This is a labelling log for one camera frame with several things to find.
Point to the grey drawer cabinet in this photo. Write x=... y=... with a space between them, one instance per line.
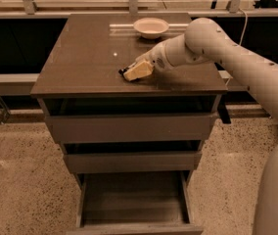
x=91 y=49

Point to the grey bottom drawer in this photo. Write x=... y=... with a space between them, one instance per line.
x=135 y=203

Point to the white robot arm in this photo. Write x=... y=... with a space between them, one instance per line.
x=204 y=40

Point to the grey drawer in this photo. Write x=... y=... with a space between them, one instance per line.
x=114 y=120
x=132 y=156
x=135 y=203

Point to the grey middle drawer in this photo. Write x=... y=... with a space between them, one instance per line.
x=132 y=156

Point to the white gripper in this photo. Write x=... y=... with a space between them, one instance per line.
x=153 y=59

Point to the white bowl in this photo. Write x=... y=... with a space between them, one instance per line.
x=151 y=28

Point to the grey top drawer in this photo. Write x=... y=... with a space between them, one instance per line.
x=114 y=120

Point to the grey metal railing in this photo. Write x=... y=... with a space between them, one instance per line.
x=28 y=28

